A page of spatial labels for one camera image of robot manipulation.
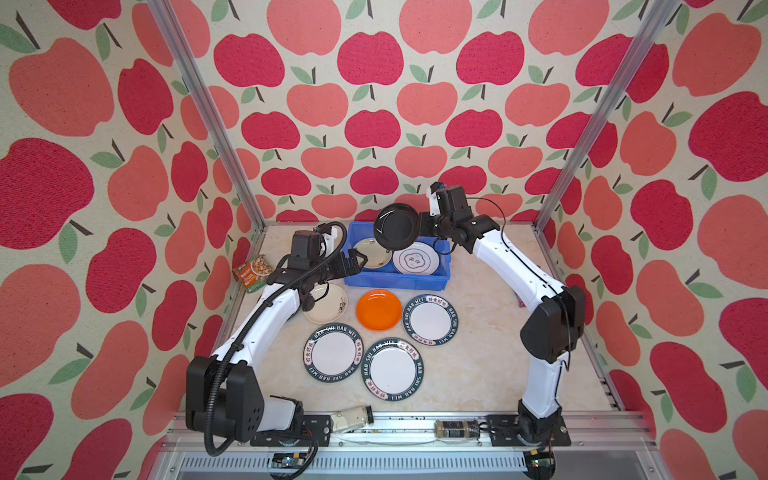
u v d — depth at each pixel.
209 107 0.86
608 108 0.86
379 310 0.96
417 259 1.08
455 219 0.66
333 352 0.86
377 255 1.09
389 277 1.05
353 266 0.73
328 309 0.96
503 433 0.73
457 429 0.72
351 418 0.74
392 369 0.85
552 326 0.50
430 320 0.94
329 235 0.75
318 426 0.74
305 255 0.63
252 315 0.49
